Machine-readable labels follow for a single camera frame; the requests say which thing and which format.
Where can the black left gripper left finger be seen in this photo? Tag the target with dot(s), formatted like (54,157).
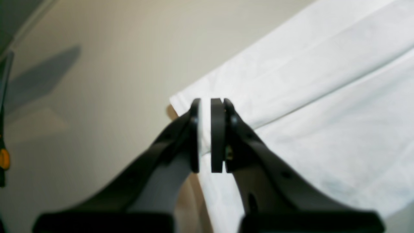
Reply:
(143,197)

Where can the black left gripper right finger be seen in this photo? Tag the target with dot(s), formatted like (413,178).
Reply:
(275,198)

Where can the white printed T-shirt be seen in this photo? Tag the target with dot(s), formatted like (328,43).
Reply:
(331,92)

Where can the orange object at edge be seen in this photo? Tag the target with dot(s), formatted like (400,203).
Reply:
(4,159)

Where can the black tablet device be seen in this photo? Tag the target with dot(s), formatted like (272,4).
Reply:
(5,68)

